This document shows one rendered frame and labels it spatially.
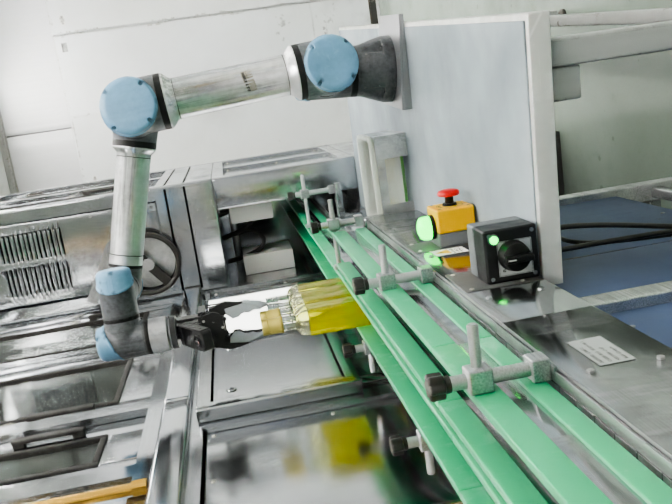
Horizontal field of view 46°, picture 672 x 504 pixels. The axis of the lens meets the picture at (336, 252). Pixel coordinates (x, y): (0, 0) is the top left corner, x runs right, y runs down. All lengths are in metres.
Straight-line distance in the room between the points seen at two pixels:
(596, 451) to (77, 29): 5.02
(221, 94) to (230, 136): 3.75
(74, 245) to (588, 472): 2.26
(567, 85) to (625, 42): 0.10
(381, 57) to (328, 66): 0.20
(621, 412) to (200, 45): 4.86
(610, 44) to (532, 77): 0.14
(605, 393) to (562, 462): 0.11
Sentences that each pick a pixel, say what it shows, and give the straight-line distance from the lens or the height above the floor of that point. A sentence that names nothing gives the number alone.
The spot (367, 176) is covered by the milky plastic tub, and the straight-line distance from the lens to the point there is 2.04.
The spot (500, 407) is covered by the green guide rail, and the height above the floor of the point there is 0.95.
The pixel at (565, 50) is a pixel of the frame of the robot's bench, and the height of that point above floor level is 0.68.
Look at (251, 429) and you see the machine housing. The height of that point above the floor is 1.22.
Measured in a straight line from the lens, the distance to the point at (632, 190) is 1.90.
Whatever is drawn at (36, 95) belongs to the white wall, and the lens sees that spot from 6.00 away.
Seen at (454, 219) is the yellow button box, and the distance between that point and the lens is 1.42.
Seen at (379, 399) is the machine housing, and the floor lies 0.95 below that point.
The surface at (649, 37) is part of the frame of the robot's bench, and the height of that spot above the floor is 0.55.
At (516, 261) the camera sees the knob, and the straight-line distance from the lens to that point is 1.12.
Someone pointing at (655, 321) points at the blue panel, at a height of 0.70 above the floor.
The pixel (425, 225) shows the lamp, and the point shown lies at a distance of 1.42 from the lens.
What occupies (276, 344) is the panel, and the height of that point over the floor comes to 1.13.
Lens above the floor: 1.17
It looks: 7 degrees down
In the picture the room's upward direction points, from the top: 100 degrees counter-clockwise
